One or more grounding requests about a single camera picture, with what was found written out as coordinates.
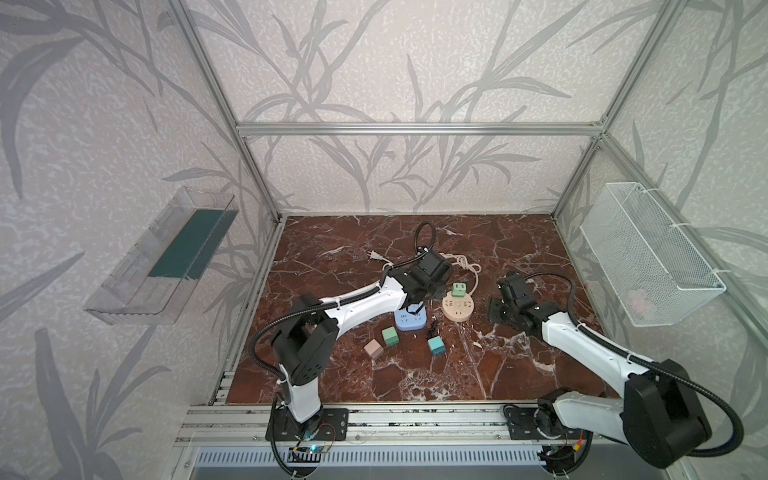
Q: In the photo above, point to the pink round power strip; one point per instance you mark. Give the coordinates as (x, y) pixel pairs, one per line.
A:
(457, 309)

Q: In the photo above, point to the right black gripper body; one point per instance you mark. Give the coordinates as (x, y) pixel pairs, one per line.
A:
(501, 310)

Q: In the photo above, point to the green cube charger left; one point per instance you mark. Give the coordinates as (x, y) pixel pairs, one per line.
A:
(390, 336)

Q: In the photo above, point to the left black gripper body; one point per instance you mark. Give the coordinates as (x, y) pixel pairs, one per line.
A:
(414, 297)

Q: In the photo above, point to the pink cube charger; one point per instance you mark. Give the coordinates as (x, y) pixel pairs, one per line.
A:
(374, 349)

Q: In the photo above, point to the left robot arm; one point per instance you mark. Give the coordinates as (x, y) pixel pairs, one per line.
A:
(296, 347)

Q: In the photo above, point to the light green cube charger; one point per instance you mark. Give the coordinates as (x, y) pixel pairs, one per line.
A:
(459, 290)

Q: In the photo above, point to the clear plastic wall bin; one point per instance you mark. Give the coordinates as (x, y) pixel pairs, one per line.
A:
(155, 280)

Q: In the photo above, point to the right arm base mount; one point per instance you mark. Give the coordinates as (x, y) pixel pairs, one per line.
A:
(534, 422)

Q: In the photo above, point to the aluminium frame rail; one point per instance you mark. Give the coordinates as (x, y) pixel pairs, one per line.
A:
(259, 129)

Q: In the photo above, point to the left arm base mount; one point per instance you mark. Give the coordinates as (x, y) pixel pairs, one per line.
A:
(330, 424)

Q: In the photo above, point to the white wire mesh basket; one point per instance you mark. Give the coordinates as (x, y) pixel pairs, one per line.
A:
(658, 275)

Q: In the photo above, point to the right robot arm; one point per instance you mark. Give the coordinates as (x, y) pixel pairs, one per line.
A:
(659, 412)

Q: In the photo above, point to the teal cube charger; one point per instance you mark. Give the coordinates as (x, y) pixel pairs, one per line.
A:
(436, 345)

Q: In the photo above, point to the blue square power strip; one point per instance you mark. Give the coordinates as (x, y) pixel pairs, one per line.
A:
(411, 318)

